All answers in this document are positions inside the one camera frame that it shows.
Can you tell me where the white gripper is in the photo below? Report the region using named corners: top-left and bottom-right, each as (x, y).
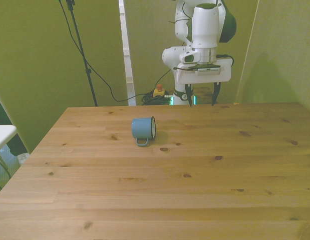
top-left (175, 56), bottom-right (232, 109)

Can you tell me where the blue enamel mug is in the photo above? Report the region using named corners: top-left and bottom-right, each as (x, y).
top-left (131, 116), bottom-right (157, 148)

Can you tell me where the yellow emergency stop button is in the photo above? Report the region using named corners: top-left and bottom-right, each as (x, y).
top-left (152, 83), bottom-right (167, 99)

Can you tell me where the white vertical trim strip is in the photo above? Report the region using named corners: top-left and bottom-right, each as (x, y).
top-left (118, 0), bottom-right (137, 106)

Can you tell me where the black tripod stand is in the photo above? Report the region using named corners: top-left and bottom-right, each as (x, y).
top-left (65, 0), bottom-right (99, 107)

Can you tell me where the white side table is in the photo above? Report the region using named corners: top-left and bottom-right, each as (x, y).
top-left (0, 124), bottom-right (18, 154)

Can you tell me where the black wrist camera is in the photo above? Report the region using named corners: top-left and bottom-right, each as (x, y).
top-left (177, 63), bottom-right (222, 74)

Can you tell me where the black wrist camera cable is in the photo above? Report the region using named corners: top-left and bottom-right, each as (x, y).
top-left (169, 14), bottom-right (235, 72)

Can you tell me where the coiled black cable bundle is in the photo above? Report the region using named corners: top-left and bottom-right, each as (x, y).
top-left (140, 90), bottom-right (174, 106)

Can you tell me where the black tripod cable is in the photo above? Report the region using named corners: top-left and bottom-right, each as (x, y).
top-left (58, 0), bottom-right (172, 103)

